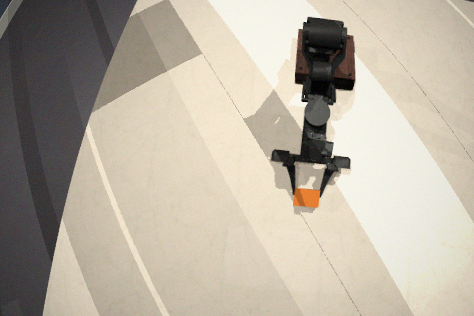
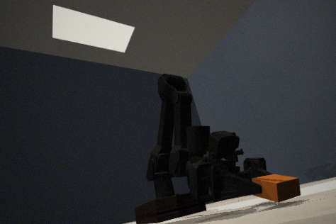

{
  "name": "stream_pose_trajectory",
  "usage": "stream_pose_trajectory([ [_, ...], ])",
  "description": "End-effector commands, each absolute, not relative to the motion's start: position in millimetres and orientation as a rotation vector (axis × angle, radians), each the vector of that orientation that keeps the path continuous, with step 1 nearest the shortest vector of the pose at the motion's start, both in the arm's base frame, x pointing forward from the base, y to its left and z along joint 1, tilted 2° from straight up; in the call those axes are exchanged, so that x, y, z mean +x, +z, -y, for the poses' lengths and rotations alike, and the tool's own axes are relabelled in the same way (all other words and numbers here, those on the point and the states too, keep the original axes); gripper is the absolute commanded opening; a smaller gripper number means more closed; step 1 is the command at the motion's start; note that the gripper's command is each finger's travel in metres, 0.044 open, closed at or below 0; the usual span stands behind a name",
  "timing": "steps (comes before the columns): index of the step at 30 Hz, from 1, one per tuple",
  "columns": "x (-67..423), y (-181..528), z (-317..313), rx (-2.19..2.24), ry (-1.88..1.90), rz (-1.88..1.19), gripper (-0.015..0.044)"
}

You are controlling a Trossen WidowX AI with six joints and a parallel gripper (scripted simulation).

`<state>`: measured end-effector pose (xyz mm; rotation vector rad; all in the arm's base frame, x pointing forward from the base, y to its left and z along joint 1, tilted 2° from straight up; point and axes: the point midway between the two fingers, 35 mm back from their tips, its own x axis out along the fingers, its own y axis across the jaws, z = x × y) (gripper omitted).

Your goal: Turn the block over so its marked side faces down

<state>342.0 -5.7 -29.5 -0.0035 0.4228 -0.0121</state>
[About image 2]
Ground orange block with dark square face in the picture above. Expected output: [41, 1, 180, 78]
[252, 174, 301, 202]

